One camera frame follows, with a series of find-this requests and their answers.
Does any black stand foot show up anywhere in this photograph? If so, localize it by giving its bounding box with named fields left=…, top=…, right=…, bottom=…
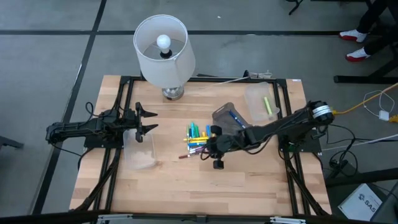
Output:
left=287, top=0, right=305, bottom=16

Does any white printed box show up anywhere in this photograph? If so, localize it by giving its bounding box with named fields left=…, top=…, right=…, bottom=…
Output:
left=337, top=182, right=383, bottom=222

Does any frosted white plastic bin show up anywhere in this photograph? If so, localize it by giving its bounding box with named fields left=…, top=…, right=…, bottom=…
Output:
left=244, top=82, right=280, bottom=123

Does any yellow-green highlighter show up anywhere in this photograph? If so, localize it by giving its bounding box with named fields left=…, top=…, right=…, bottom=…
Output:
left=263, top=96, right=273, bottom=115

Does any black aluminium table frame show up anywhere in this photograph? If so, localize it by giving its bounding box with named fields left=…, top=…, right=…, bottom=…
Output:
left=70, top=74, right=332, bottom=224

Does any thin white cable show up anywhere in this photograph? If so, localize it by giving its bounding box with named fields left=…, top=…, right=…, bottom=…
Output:
left=363, top=90, right=396, bottom=118

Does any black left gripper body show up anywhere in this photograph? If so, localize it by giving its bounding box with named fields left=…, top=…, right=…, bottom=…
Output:
left=123, top=101, right=145, bottom=143

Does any silver metal bracket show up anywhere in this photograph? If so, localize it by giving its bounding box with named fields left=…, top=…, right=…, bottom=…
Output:
left=269, top=217, right=307, bottom=224
left=96, top=213, right=134, bottom=224

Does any black floor beam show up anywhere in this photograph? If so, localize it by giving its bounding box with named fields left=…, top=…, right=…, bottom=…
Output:
left=325, top=167, right=398, bottom=187

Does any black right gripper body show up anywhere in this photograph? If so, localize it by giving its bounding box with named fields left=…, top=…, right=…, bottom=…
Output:
left=211, top=125, right=248, bottom=170

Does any white lamp cord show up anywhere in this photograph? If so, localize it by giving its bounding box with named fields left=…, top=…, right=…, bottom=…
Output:
left=198, top=72, right=273, bottom=90

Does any clear plastic bin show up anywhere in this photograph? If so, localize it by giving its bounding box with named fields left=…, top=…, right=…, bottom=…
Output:
left=123, top=129, right=158, bottom=170

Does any grey furniture foot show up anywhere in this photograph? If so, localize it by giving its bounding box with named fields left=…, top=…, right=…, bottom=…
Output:
left=0, top=136, right=25, bottom=150

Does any white shade silver table lamp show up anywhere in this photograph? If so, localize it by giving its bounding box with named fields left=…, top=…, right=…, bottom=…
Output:
left=132, top=14, right=197, bottom=101

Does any black desk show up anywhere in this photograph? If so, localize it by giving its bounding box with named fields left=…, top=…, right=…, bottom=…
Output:
left=333, top=58, right=398, bottom=85

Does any black cable bundle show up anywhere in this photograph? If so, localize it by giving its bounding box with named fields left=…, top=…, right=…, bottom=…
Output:
left=320, top=123, right=360, bottom=178

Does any red and white shoe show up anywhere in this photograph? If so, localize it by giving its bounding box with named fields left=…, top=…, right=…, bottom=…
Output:
left=338, top=29, right=368, bottom=43
left=345, top=47, right=371, bottom=62

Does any grey translucent plastic bin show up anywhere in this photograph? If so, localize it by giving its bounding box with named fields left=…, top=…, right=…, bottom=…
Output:
left=211, top=101, right=254, bottom=138

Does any yellow extension cable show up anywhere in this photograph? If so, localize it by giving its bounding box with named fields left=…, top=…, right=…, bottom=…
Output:
left=332, top=82, right=398, bottom=115

